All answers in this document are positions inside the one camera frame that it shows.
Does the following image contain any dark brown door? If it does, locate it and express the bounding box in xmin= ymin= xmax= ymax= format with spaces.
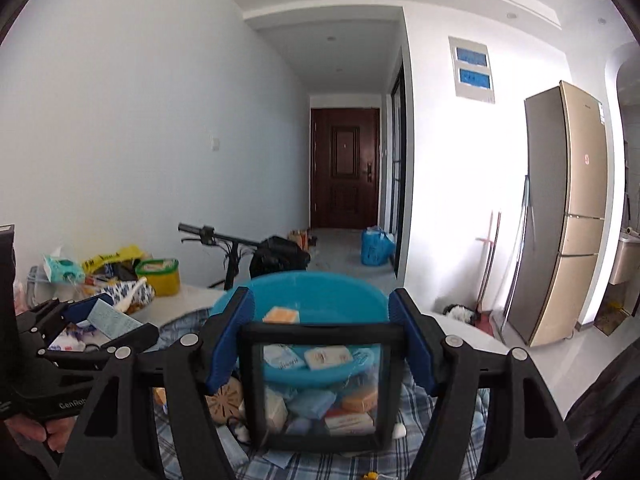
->
xmin=310 ymin=107 xmax=381 ymax=231

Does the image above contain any pink handled mop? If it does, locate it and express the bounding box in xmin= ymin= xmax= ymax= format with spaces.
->
xmin=475 ymin=210 xmax=502 ymax=312

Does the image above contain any white box gold stripe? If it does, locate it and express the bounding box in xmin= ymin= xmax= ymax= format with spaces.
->
xmin=305 ymin=346 xmax=354 ymax=371

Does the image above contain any yellow container green lid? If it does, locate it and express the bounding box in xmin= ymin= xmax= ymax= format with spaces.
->
xmin=135 ymin=257 xmax=181 ymax=297

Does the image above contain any black framed glass door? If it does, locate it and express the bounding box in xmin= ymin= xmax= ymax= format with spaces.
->
xmin=387 ymin=67 xmax=409 ymax=276

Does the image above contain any blue floral ceramic bowl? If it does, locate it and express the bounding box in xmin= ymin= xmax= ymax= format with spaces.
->
xmin=97 ymin=280 xmax=156 ymax=317

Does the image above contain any person's left hand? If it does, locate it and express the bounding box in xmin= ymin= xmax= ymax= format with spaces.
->
xmin=5 ymin=412 xmax=76 ymax=456

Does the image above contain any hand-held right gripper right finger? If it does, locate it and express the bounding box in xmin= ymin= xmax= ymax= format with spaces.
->
xmin=388 ymin=287 xmax=583 ymax=480

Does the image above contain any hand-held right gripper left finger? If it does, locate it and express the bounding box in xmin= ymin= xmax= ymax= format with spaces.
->
xmin=57 ymin=286 xmax=251 ymax=480

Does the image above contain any beige cabinet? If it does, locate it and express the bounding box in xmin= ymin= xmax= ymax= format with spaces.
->
xmin=610 ymin=230 xmax=640 ymax=286

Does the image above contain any dark cloth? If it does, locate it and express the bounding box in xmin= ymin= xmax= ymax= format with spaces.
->
xmin=565 ymin=347 xmax=640 ymax=480

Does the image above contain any blue plaid cloth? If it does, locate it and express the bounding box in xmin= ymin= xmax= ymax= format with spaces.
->
xmin=152 ymin=305 xmax=503 ymax=480

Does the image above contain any white wall electrical panel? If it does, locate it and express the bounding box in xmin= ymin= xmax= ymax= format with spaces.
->
xmin=448 ymin=36 xmax=496 ymax=104

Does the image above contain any black framed transparent box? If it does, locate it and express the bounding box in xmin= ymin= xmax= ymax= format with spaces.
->
xmin=235 ymin=322 xmax=406 ymax=453

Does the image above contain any yellow plastic bag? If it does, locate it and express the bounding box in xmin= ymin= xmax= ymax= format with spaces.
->
xmin=82 ymin=245 xmax=146 ymax=276

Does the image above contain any blue plastic bag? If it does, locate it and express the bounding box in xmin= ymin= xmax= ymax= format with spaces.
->
xmin=362 ymin=227 xmax=396 ymax=266

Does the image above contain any teal tissue pack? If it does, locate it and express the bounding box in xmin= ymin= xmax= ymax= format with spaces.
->
xmin=42 ymin=255 xmax=86 ymax=284

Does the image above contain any white spoon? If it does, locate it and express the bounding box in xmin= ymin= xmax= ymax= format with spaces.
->
xmin=117 ymin=276 xmax=149 ymax=311

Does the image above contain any brown doormat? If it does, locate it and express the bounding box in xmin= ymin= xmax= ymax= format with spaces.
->
xmin=594 ymin=302 xmax=632 ymax=337

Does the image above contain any black white floor cloth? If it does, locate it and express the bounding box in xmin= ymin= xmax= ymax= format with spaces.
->
xmin=444 ymin=304 xmax=477 ymax=324

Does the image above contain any pale blue printed box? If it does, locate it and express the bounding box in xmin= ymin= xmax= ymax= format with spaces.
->
xmin=87 ymin=302 xmax=143 ymax=343

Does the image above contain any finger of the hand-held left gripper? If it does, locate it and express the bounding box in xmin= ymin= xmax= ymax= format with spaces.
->
xmin=17 ymin=294 xmax=115 ymax=349
xmin=37 ymin=324 xmax=161 ymax=368

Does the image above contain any pale blue packet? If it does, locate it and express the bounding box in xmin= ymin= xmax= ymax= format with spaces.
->
xmin=264 ymin=345 xmax=306 ymax=372

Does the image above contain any grey handled mop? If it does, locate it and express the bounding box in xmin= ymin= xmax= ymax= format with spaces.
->
xmin=506 ymin=175 xmax=531 ymax=312

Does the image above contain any blue plastic basin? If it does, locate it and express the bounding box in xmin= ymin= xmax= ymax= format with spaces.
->
xmin=207 ymin=270 xmax=391 ymax=388

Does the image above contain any gold refrigerator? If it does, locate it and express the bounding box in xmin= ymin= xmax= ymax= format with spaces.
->
xmin=505 ymin=80 xmax=609 ymax=348

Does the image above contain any black hair tie white plush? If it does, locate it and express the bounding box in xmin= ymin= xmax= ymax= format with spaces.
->
xmin=227 ymin=417 xmax=252 ymax=444

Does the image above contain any red white box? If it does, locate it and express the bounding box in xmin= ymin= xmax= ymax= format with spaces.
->
xmin=325 ymin=410 xmax=376 ymax=434

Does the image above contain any brown round slotted disc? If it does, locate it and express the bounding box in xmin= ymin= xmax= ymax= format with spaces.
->
xmin=206 ymin=377 xmax=246 ymax=426

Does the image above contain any black bicycle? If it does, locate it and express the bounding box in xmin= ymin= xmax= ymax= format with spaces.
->
xmin=177 ymin=222 xmax=311 ymax=291

